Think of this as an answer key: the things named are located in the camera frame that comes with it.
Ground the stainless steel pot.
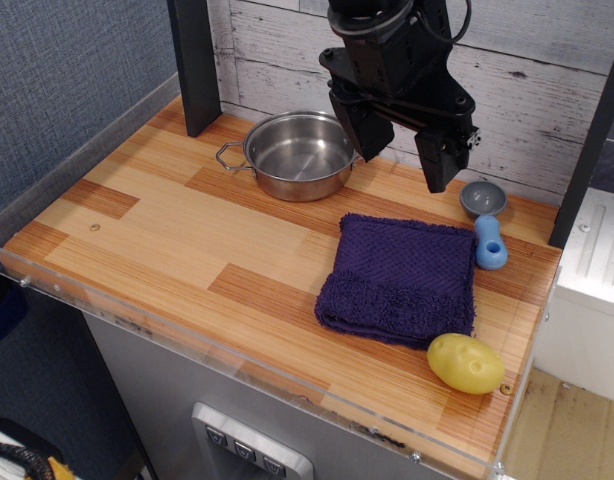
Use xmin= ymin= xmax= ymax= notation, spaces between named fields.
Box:
xmin=216 ymin=110 xmax=360 ymax=202

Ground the yellow toy potato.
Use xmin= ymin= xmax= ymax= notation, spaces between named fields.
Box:
xmin=427 ymin=333 xmax=505 ymax=395

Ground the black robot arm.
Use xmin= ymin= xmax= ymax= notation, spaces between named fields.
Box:
xmin=319 ymin=0 xmax=480 ymax=193

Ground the blue grey toy scoop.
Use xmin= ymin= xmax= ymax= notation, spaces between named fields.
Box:
xmin=460 ymin=181 xmax=508 ymax=271

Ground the white side cabinet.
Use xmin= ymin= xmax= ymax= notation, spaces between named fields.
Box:
xmin=534 ymin=188 xmax=614 ymax=401

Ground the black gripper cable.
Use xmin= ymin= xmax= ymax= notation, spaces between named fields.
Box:
xmin=411 ymin=0 xmax=473 ymax=44

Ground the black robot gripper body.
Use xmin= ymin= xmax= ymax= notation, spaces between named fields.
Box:
xmin=319 ymin=9 xmax=475 ymax=131

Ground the clear acrylic table guard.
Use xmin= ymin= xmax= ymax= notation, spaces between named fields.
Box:
xmin=0 ymin=79 xmax=560 ymax=479

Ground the dark right vertical post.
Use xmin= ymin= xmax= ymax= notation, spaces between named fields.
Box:
xmin=548 ymin=60 xmax=614 ymax=249

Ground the dark vertical post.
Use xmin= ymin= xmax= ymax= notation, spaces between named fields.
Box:
xmin=167 ymin=0 xmax=222 ymax=137
xmin=548 ymin=60 xmax=614 ymax=249

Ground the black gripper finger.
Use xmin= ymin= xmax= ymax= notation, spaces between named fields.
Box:
xmin=415 ymin=127 xmax=481 ymax=193
xmin=329 ymin=88 xmax=394 ymax=162

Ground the purple terry cloth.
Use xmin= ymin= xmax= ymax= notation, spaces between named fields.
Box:
xmin=315 ymin=213 xmax=476 ymax=349

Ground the silver dispenser button panel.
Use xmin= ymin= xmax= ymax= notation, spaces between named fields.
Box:
xmin=191 ymin=402 xmax=314 ymax=479

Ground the dark left vertical post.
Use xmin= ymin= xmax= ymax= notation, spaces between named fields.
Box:
xmin=167 ymin=0 xmax=222 ymax=137

